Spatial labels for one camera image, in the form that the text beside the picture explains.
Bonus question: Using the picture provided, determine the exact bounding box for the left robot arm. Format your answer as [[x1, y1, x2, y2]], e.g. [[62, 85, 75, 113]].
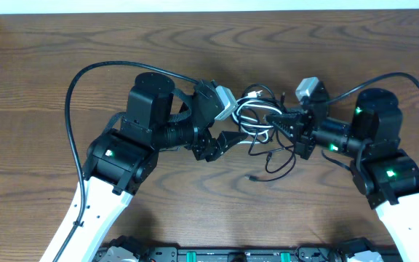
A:
[[41, 72, 247, 261]]

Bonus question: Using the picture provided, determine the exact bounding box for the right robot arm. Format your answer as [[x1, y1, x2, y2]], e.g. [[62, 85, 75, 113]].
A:
[[265, 87, 419, 261]]

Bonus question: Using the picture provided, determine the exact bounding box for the thin black cable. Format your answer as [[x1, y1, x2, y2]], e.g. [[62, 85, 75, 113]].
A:
[[247, 92, 298, 175]]

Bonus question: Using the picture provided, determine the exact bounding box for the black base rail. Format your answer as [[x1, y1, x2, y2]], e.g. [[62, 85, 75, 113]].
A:
[[92, 236, 403, 262]]

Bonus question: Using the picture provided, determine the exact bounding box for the white cable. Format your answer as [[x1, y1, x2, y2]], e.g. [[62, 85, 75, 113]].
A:
[[231, 90, 283, 145]]

